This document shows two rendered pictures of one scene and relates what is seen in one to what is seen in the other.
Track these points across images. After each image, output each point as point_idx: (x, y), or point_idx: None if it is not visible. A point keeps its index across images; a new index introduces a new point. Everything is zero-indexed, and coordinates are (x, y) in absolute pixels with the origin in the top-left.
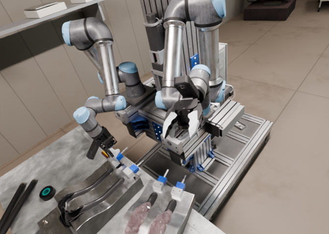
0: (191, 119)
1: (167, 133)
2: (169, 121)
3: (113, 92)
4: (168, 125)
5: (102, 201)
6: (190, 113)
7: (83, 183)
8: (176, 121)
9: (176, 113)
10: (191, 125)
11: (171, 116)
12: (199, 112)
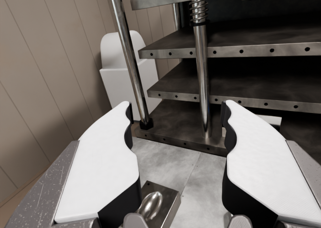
0: (112, 141)
1: (221, 112)
2: (246, 132)
3: None
4: (232, 115)
5: None
6: (121, 183)
7: None
8: (223, 176)
9: (249, 193)
10: (117, 115)
11: (273, 171)
12: (48, 193)
